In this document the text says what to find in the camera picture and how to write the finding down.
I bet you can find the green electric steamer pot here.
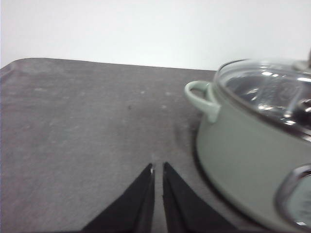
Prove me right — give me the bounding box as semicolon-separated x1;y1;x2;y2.
190;50;311;233

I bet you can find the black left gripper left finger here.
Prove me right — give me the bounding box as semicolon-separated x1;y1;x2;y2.
81;163;156;233

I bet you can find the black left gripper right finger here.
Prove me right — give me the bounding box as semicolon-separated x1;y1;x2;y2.
162;162;238;233

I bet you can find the glass lid with green knob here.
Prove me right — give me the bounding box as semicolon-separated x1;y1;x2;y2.
215;46;311;142

